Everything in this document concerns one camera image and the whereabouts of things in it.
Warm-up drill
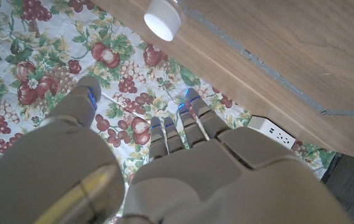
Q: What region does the grey tape outline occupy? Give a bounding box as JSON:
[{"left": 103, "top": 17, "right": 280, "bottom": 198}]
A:
[{"left": 176, "top": 0, "right": 354, "bottom": 119}]

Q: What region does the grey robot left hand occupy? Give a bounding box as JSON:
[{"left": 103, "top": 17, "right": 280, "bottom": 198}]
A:
[{"left": 0, "top": 75, "right": 354, "bottom": 224}]

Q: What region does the clear medicine bottle white cap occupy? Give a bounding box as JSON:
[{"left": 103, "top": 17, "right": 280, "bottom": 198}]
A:
[{"left": 143, "top": 0, "right": 187, "bottom": 42}]

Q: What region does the white power strip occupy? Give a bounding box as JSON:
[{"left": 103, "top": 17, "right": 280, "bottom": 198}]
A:
[{"left": 247, "top": 115, "right": 297, "bottom": 150}]

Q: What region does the floral fruit print backdrop cloth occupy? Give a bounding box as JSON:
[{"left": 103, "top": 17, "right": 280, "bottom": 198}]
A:
[{"left": 0, "top": 0, "right": 336, "bottom": 224}]

